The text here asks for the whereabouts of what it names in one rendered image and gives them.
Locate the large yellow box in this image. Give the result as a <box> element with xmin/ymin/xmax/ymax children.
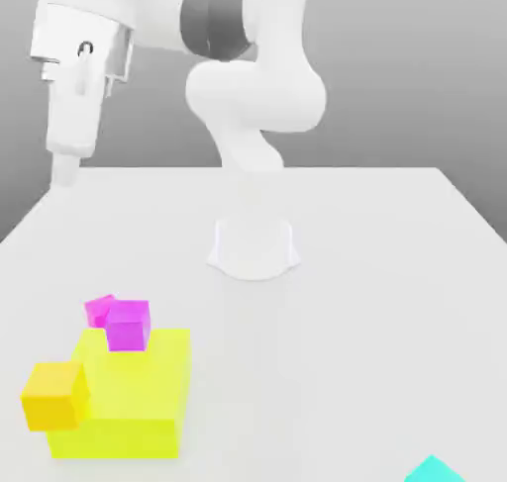
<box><xmin>46</xmin><ymin>327</ymin><xmax>193</xmax><ymax>460</ymax></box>

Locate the small purple cube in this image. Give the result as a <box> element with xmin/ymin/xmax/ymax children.
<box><xmin>105</xmin><ymin>299</ymin><xmax>152</xmax><ymax>353</ymax></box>

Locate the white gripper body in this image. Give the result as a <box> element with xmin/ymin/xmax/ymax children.
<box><xmin>46</xmin><ymin>55</ymin><xmax>106</xmax><ymax>159</ymax></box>

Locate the small cyan cube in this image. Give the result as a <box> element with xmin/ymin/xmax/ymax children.
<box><xmin>403</xmin><ymin>453</ymin><xmax>467</xmax><ymax>482</ymax></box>

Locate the small orange cube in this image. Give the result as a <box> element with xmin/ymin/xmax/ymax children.
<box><xmin>20</xmin><ymin>360</ymin><xmax>92</xmax><ymax>434</ymax></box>

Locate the small magenta cube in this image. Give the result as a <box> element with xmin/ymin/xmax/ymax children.
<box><xmin>83</xmin><ymin>294</ymin><xmax>117</xmax><ymax>330</ymax></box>

